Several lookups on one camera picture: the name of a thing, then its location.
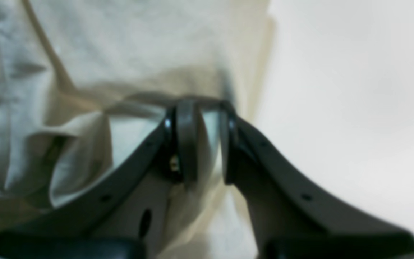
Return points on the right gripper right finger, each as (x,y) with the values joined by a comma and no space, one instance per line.
(291,216)

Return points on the beige t-shirt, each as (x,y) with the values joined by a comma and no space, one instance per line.
(82,82)

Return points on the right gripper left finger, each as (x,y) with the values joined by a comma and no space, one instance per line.
(123,216)

